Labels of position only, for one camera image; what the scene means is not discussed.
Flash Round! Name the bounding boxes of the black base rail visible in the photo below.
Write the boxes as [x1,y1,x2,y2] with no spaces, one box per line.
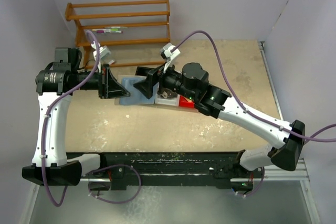
[77,151,254,191]

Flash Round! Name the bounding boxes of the pink marker pen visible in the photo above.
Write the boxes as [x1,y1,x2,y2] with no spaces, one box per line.
[91,29,123,34]

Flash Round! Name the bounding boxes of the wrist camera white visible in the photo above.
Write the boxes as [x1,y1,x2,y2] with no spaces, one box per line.
[91,42,111,61]
[160,43,181,73]

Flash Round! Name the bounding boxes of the red plastic bin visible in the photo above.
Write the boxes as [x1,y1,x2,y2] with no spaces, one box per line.
[178,96,195,109]

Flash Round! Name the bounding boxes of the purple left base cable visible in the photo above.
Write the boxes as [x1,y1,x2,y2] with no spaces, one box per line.
[88,165,142,204]

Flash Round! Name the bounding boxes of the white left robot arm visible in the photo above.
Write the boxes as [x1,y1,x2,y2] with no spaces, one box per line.
[22,48,130,186]

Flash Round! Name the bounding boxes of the white plastic bin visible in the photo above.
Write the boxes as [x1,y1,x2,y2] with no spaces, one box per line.
[154,89,180,107]

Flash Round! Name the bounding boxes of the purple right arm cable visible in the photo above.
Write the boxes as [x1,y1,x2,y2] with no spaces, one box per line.
[173,30,336,143]

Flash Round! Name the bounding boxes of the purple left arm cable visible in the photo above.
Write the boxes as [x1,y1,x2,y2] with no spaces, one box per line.
[41,30,101,207]

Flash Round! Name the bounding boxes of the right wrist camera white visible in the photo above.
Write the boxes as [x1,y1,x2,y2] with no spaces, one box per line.
[160,43,181,73]

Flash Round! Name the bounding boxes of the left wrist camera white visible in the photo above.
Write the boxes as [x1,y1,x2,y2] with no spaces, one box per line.
[91,42,111,61]

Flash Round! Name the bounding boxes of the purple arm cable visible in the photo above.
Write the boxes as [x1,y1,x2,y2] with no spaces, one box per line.
[173,30,336,143]
[41,30,101,207]

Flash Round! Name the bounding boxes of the green marker pen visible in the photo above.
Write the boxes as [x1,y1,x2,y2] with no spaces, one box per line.
[104,26,127,30]

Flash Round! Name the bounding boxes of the wooden shelf rack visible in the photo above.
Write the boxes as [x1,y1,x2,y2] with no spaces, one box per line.
[65,0,171,70]

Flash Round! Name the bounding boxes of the black plastic bin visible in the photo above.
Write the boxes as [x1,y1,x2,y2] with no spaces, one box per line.
[135,66,158,77]

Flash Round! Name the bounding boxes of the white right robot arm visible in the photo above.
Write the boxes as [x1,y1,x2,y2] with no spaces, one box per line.
[133,62,305,171]

